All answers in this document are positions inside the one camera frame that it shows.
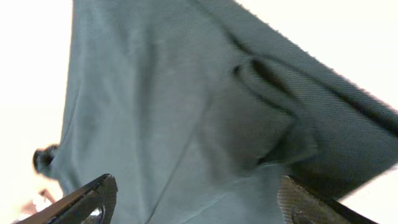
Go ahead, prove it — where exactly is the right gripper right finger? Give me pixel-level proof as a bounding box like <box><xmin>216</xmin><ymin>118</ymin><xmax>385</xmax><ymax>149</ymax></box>
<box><xmin>277</xmin><ymin>175</ymin><xmax>377</xmax><ymax>224</ymax></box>

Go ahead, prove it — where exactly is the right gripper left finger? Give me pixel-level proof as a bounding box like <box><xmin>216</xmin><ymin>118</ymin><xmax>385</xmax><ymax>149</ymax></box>
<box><xmin>17</xmin><ymin>174</ymin><xmax>118</xmax><ymax>224</ymax></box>

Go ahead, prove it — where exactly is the black polo shirt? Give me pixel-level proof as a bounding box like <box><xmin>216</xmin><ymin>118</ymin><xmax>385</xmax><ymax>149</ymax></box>
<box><xmin>34</xmin><ymin>0</ymin><xmax>397</xmax><ymax>223</ymax></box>

